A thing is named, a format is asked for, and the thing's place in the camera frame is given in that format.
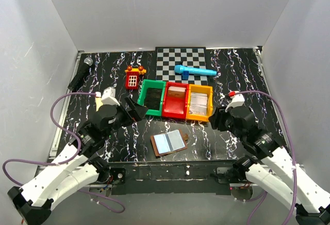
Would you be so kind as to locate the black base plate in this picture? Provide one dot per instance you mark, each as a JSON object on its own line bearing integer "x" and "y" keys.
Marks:
{"x": 174, "y": 177}

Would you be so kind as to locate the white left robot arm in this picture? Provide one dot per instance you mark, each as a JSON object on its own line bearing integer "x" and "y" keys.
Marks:
{"x": 76, "y": 166}

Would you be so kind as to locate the red plastic bin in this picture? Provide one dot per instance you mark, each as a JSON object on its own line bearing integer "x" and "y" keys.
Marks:
{"x": 175, "y": 107}

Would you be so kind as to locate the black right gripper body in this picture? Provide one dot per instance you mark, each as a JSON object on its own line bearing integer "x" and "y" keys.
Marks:
{"x": 220, "y": 119}

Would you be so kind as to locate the black microphone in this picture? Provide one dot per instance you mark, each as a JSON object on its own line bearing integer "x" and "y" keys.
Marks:
{"x": 81, "y": 73}

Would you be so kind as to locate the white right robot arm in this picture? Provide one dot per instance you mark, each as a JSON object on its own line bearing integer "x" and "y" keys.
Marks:
{"x": 270, "y": 166}

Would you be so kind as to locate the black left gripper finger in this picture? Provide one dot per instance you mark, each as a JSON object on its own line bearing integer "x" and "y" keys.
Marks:
{"x": 131, "y": 103}
{"x": 138, "y": 112}

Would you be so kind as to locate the beige toy microphone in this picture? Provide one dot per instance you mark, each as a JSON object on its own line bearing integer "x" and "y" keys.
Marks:
{"x": 98, "y": 102}

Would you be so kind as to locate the white cards in yellow bin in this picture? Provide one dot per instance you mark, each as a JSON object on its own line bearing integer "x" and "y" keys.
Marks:
{"x": 198, "y": 104}

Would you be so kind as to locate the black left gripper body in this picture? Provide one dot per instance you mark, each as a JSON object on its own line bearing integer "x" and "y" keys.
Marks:
{"x": 129, "y": 112}

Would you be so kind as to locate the brown leather card holder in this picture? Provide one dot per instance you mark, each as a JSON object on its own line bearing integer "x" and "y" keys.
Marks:
{"x": 168, "y": 143}

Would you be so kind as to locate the black and white checkerboard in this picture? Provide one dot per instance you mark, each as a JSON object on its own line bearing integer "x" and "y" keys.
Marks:
{"x": 175, "y": 64}

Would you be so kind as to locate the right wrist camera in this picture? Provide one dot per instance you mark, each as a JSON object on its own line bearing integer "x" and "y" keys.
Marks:
{"x": 237, "y": 100}

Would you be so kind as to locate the black item in green bin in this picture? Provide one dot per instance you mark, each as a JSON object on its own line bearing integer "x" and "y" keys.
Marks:
{"x": 152, "y": 98}

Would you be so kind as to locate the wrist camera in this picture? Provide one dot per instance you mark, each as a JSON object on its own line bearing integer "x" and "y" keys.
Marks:
{"x": 237, "y": 100}
{"x": 109, "y": 97}

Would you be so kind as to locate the green plastic bin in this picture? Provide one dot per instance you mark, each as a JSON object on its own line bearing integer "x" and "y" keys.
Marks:
{"x": 152, "y": 84}

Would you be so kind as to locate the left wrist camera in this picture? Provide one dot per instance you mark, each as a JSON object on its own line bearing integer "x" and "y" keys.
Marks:
{"x": 109, "y": 97}

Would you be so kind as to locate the red toy phone booth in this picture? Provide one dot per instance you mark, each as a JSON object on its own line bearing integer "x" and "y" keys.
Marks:
{"x": 132, "y": 76}

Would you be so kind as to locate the blue toy microphone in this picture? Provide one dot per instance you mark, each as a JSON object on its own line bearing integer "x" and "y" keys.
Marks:
{"x": 186, "y": 71}

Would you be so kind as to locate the yellow plastic bin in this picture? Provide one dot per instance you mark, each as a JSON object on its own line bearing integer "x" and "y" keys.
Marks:
{"x": 200, "y": 89}

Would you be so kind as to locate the brown box in red bin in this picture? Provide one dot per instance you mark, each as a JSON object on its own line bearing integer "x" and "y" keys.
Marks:
{"x": 177, "y": 92}

